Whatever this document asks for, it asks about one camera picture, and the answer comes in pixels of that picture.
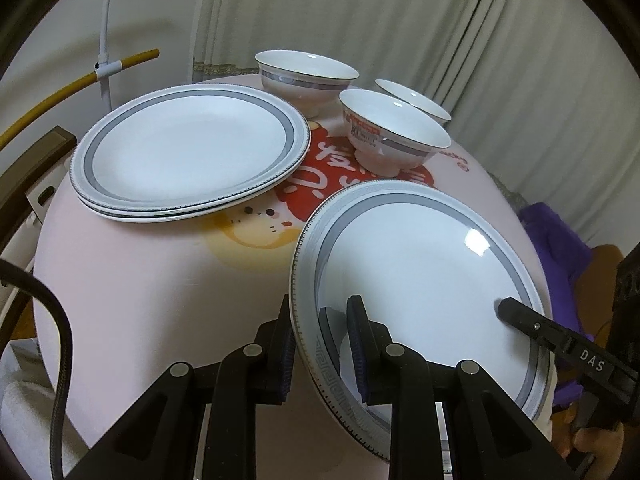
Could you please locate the white towel on floor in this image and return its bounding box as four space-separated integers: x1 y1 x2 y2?
0 358 91 480

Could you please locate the large white bowl back left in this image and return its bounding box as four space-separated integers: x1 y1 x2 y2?
254 49 359 118

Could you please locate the white barre stand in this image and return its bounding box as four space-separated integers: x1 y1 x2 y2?
96 0 112 113

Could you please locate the purple cloth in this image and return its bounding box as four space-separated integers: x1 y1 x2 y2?
516 201 597 409

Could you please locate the lower wooden ballet bar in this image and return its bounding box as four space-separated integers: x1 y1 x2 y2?
0 49 160 148

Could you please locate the black braided cable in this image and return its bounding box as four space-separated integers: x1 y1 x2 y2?
0 258 75 480

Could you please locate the person's right hand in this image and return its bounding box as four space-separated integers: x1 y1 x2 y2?
551 403 624 480

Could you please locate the white bowl with label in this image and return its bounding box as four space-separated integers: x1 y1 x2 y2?
338 88 451 178

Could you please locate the grey-rimmed white plate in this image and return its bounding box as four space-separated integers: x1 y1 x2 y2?
70 84 311 214
76 159 304 223
289 180 553 458

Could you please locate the dark wooden bench cabinet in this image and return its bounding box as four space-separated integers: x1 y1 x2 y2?
0 126 77 340

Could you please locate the grey-white curtain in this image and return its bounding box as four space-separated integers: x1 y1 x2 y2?
192 0 639 252

